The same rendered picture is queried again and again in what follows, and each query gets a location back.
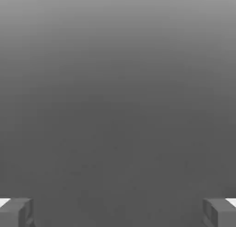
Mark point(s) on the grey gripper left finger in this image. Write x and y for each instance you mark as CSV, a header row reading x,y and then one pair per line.
x,y
12,214

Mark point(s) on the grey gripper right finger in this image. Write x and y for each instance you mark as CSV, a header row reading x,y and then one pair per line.
x,y
222,214

